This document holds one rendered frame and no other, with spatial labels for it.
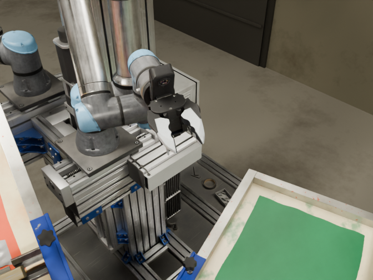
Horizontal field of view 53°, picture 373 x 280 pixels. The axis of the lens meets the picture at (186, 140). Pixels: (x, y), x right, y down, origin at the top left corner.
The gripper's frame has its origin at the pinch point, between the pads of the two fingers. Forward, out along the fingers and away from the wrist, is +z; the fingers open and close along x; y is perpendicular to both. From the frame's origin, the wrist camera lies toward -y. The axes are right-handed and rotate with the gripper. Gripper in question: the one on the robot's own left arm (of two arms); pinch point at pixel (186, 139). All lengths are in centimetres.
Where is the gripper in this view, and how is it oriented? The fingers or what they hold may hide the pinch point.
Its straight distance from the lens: 67.9
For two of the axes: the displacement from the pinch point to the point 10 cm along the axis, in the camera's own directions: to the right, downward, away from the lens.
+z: 3.3, 6.1, -7.2
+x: -9.4, 3.1, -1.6
